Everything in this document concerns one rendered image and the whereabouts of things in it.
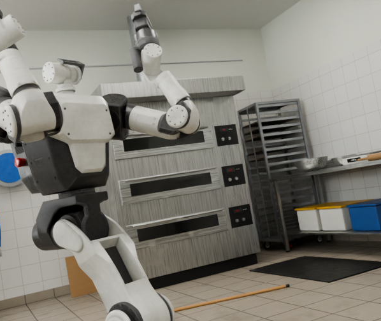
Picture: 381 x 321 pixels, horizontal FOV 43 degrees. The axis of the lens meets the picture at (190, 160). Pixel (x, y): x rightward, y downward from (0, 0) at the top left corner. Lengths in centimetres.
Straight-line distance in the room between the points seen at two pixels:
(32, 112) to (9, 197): 435
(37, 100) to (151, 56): 59
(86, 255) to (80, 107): 45
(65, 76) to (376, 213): 368
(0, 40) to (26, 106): 23
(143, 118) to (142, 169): 313
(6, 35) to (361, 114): 470
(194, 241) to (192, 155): 88
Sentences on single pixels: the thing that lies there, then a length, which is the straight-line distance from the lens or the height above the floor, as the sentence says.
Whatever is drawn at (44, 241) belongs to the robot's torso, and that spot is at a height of 79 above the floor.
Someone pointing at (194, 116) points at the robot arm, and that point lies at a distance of 163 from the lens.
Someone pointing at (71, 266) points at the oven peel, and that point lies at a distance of 535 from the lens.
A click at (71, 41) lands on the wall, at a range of 601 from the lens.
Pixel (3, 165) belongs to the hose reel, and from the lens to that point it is 541.
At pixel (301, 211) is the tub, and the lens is 562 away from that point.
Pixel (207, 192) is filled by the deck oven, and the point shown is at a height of 85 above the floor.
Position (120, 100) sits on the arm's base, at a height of 123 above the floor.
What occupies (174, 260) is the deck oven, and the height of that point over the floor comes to 23.
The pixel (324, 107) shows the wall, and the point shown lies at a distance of 608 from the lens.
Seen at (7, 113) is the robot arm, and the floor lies 112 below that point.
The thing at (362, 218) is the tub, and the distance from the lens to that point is 492.
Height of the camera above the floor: 86
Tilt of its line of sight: 4 degrees up
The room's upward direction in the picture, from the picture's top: 10 degrees counter-clockwise
